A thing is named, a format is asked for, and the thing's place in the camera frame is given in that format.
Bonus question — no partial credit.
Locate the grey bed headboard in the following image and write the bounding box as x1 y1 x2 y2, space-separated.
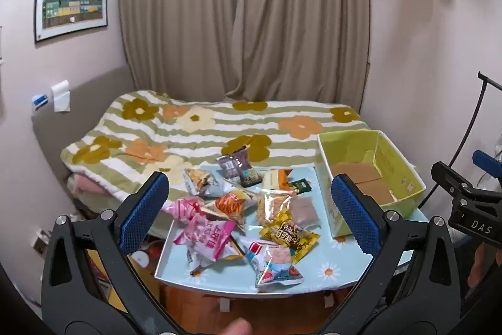
30 64 138 182

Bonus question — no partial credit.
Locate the clear waffle snack packet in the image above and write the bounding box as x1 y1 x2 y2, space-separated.
257 191 296 228

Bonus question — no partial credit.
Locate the green cardboard box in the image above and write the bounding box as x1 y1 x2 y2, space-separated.
316 130 427 239

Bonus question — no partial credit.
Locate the framed house picture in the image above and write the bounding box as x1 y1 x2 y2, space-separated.
33 0 109 44

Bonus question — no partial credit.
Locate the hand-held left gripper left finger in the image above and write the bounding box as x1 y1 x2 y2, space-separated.
41 171 185 335

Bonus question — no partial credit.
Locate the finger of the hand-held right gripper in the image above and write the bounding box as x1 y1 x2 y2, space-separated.
430 161 477 202
473 150 502 179

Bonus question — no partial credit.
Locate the person's left hand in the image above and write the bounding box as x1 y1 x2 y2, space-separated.
219 319 254 335

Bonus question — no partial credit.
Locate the yellow snack packet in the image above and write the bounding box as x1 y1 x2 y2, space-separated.
259 210 320 263

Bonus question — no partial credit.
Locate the pink bedding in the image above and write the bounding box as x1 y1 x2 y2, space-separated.
67 172 118 202

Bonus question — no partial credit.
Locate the brown snack packet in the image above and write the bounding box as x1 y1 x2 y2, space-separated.
216 147 263 188

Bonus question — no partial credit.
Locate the person's right hand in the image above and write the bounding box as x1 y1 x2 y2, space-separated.
467 243 493 290

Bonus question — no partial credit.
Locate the large pink snack packet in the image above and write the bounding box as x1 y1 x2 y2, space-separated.
173 213 236 265

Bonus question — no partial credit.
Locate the translucent pink bar packet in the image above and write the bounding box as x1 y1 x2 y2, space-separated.
288 197 320 228

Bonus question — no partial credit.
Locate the white cartoon figure snack packet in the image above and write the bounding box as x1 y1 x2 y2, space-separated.
255 245 304 288

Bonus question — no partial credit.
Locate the black tripod stand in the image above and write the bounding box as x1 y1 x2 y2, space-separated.
421 71 502 210

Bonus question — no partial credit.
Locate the dark green snack packet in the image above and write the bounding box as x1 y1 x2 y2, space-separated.
290 180 313 195

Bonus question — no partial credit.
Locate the white tissue roll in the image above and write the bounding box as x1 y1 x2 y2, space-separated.
51 80 71 112

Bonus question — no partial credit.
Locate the grey cartoon snack packet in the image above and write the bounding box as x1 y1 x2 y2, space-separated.
184 168 224 198

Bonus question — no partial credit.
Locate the beige curtain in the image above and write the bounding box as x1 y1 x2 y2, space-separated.
118 0 371 104

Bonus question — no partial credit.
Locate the floral striped blanket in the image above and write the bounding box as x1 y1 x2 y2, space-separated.
61 91 363 202

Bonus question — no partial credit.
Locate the cream and orange snack packet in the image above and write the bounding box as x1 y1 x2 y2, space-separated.
262 169 293 192

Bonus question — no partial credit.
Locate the small pink snack packet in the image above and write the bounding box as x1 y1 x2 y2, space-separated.
163 197 206 222

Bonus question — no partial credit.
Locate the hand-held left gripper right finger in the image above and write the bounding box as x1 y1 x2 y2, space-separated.
330 173 463 335

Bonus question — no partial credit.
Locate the white red snack packet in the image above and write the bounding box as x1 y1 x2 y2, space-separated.
235 237 267 269

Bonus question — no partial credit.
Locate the blue daisy print table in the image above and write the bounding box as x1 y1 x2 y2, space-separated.
154 164 430 294

